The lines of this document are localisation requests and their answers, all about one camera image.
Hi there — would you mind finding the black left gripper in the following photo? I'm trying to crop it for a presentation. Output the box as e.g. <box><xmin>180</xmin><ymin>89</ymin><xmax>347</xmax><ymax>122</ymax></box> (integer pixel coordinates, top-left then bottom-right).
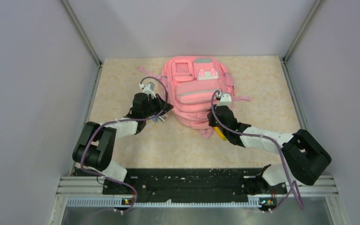
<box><xmin>142</xmin><ymin>93</ymin><xmax>173</xmax><ymax>118</ymax></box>

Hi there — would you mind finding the pink student backpack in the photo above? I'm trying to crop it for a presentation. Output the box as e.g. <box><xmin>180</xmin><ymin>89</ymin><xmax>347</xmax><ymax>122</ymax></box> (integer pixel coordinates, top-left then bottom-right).
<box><xmin>137</xmin><ymin>56</ymin><xmax>252</xmax><ymax>138</ymax></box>

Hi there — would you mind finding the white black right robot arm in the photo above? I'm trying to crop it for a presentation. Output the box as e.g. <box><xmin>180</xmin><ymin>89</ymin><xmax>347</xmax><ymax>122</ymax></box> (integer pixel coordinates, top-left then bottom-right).
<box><xmin>208</xmin><ymin>105</ymin><xmax>332</xmax><ymax>193</ymax></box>

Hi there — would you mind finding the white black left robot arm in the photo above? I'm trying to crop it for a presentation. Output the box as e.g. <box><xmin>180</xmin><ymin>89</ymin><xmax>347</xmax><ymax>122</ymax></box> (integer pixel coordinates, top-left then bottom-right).
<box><xmin>72</xmin><ymin>93</ymin><xmax>174</xmax><ymax>194</ymax></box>

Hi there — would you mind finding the yellow green block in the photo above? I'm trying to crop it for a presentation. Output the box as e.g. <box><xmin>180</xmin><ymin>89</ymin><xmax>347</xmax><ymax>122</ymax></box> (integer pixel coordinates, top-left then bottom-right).
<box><xmin>213</xmin><ymin>127</ymin><xmax>227</xmax><ymax>141</ymax></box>

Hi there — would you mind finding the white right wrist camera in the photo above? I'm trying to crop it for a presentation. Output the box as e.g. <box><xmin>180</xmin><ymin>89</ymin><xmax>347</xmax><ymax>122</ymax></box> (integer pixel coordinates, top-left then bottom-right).
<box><xmin>216</xmin><ymin>92</ymin><xmax>232</xmax><ymax>107</ymax></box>

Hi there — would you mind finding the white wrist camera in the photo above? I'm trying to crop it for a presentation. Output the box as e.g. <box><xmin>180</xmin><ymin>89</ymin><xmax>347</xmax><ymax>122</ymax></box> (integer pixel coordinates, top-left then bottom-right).
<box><xmin>216</xmin><ymin>92</ymin><xmax>232</xmax><ymax>107</ymax></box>
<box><xmin>139</xmin><ymin>82</ymin><xmax>156</xmax><ymax>98</ymax></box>

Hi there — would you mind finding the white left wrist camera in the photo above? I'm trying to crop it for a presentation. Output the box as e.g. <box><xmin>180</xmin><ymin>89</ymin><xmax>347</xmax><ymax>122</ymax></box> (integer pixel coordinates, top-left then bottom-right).
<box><xmin>139</xmin><ymin>82</ymin><xmax>156</xmax><ymax>98</ymax></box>

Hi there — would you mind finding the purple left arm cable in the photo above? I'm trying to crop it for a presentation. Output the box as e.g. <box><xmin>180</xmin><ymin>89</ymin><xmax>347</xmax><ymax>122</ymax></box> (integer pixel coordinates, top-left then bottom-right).
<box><xmin>80</xmin><ymin>76</ymin><xmax>168</xmax><ymax>215</ymax></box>

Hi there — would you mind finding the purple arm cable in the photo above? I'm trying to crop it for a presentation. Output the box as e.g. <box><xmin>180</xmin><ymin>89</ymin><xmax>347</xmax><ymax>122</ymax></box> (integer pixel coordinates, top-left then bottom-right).
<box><xmin>80</xmin><ymin>76</ymin><xmax>168</xmax><ymax>215</ymax></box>
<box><xmin>211</xmin><ymin>90</ymin><xmax>306</xmax><ymax>213</ymax></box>

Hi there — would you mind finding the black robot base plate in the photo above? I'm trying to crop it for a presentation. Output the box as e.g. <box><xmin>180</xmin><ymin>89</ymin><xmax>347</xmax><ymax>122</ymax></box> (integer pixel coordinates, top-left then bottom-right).
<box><xmin>102</xmin><ymin>168</ymin><xmax>287</xmax><ymax>203</ymax></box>

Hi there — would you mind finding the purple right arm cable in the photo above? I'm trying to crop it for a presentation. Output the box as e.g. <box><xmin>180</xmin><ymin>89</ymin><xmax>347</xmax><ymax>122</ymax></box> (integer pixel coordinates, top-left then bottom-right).
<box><xmin>211</xmin><ymin>90</ymin><xmax>306</xmax><ymax>213</ymax></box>

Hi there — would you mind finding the left aluminium corner post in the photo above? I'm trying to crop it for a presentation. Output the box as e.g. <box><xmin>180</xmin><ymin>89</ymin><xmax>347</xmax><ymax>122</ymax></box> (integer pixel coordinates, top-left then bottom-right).
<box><xmin>59</xmin><ymin>0</ymin><xmax>103</xmax><ymax>68</ymax></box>

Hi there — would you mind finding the aluminium corner post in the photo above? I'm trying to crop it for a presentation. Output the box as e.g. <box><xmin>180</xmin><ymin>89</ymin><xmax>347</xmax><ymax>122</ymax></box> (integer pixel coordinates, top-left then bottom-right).
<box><xmin>59</xmin><ymin>0</ymin><xmax>103</xmax><ymax>68</ymax></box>
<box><xmin>282</xmin><ymin>0</ymin><xmax>326</xmax><ymax>64</ymax></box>

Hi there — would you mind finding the right aluminium corner post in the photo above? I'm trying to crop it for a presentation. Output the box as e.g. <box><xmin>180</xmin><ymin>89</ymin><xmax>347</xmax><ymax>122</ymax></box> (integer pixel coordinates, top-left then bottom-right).
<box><xmin>282</xmin><ymin>0</ymin><xmax>326</xmax><ymax>64</ymax></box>

